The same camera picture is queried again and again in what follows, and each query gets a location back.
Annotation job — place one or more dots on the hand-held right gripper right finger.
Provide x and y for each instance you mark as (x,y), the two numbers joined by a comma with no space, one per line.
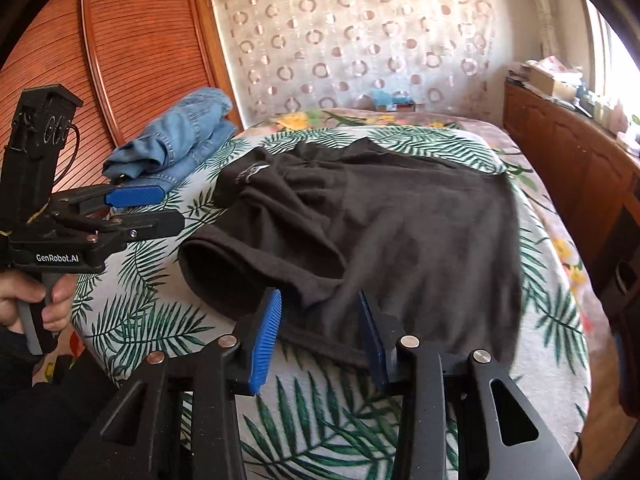
(376,340)

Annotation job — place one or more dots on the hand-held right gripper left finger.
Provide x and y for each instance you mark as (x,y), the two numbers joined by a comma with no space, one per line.
(265,340)

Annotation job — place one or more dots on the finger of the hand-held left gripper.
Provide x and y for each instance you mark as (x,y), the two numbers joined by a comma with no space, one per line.
(135,195)
(155,224)

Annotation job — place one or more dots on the black pants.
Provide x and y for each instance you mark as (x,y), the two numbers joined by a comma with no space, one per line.
(400,220)

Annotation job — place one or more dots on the person's left forearm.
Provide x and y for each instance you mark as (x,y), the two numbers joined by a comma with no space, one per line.
(35,410)

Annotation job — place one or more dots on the person's left hand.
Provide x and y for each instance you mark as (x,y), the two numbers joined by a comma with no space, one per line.
(60,302)

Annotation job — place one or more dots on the blue denim jeans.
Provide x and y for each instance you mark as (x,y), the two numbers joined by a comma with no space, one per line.
(175,135)

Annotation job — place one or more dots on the leaf print bedsheet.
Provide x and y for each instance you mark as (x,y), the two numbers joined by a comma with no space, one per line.
(150,310)

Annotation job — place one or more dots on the wooden slatted wardrobe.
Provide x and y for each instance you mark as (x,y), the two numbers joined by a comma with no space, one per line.
(140,35)

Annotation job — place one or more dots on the small cardboard box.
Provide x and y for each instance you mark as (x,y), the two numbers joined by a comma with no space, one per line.
(402,107)

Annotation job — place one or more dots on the blue plastic bag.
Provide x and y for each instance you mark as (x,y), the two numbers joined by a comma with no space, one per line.
(387,97)

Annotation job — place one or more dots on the circle patterned sheer curtain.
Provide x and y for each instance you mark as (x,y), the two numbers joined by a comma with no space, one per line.
(350,35)

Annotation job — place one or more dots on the wooden cabinet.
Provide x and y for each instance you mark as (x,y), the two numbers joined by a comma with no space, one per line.
(565,145)

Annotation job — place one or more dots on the white red patterned bag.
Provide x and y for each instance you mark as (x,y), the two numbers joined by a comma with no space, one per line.
(556,62)

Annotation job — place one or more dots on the pale pink bottle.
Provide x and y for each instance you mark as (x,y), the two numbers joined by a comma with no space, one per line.
(619,115)

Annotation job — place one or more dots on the wooden framed window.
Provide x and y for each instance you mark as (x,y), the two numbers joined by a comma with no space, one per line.
(620,60)

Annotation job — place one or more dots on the white lace curtain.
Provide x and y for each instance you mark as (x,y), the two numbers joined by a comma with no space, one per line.
(550,5)

